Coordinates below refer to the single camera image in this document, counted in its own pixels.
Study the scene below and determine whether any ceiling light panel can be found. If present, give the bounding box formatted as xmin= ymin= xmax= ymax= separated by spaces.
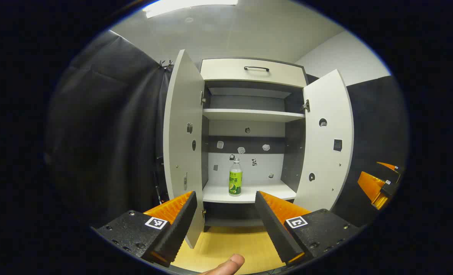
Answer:
xmin=142 ymin=0 xmax=238 ymax=19

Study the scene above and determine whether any black backdrop cloth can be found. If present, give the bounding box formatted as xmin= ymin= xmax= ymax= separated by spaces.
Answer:
xmin=45 ymin=30 xmax=408 ymax=230

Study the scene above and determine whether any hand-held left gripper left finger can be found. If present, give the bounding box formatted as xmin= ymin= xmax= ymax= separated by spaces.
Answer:
xmin=91 ymin=190 xmax=198 ymax=268

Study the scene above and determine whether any black backdrop stand pole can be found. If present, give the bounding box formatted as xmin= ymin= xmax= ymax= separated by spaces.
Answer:
xmin=154 ymin=170 xmax=164 ymax=205

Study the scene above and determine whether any green label plastic bottle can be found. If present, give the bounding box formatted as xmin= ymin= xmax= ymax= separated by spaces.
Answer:
xmin=228 ymin=157 xmax=243 ymax=197

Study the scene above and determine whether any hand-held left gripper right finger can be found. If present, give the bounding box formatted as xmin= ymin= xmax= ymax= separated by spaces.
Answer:
xmin=254 ymin=190 xmax=361 ymax=268

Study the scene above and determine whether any grey white cabinet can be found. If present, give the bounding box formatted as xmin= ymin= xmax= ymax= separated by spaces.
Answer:
xmin=200 ymin=57 xmax=309 ymax=231

